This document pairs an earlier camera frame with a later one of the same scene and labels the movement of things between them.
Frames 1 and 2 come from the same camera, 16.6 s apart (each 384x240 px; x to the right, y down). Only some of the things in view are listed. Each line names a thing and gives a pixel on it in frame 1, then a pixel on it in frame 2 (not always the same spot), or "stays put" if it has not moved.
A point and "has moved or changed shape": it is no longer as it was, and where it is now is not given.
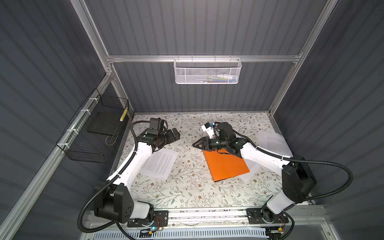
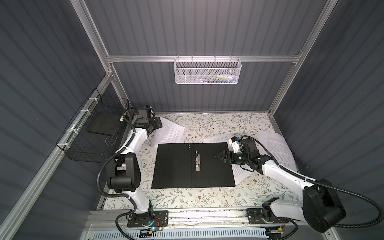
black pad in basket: (105, 123) stays put
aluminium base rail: (214, 218) stays put
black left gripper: (171, 138) -> (157, 124)
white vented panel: (185, 234) stays put
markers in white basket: (219, 78) stays put
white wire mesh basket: (207, 71) stays put
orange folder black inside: (223, 165) has moved or changed shape
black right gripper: (205, 142) -> (226, 154)
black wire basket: (93, 135) stays put
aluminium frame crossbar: (137, 57) stays put
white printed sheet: (159, 164) has moved or changed shape
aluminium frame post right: (321, 20) stays put
